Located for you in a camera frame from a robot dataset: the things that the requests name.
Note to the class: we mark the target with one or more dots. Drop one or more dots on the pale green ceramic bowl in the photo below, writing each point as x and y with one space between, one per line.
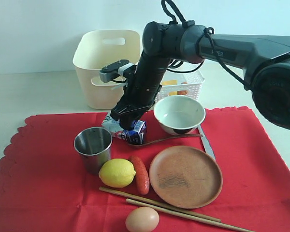
179 114

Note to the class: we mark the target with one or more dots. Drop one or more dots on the blue white milk carton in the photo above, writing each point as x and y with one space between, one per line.
135 136

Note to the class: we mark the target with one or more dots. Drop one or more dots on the red scalloped cloth mat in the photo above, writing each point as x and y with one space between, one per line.
44 186

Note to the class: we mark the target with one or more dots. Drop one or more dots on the silver table knife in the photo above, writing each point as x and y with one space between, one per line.
206 143

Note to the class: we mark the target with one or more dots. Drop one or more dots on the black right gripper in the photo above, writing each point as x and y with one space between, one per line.
138 97

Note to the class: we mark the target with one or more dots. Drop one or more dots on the wooden chopstick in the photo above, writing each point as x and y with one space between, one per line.
186 216
156 203

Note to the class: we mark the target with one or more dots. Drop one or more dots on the brown clay plate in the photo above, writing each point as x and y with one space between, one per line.
185 177

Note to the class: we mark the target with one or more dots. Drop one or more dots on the cream plastic storage bin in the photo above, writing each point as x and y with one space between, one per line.
97 49

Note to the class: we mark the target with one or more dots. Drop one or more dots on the dark wooden spoon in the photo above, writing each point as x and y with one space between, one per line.
169 138

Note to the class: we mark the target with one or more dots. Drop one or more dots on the brown egg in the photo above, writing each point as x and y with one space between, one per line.
142 219

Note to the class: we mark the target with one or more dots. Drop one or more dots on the yellow cheese wedge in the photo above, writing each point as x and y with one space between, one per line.
169 83

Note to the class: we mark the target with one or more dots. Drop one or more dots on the stainless steel cup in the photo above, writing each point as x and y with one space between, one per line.
94 146

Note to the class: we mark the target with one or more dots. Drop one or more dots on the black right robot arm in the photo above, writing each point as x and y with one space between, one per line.
264 59

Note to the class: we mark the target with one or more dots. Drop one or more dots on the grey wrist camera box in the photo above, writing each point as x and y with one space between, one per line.
119 68

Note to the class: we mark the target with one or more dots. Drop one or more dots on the yellow lemon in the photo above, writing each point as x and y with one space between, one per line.
117 173

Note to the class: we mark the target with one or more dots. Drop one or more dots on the red sausage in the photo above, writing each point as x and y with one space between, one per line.
142 177

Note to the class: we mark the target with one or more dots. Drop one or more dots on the white perforated plastic basket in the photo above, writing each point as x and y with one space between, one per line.
192 89

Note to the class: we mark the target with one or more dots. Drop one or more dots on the upper wooden chopstick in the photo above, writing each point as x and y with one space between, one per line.
156 203

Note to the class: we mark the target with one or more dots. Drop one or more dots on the lower wooden chopstick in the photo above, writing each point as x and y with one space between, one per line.
186 216

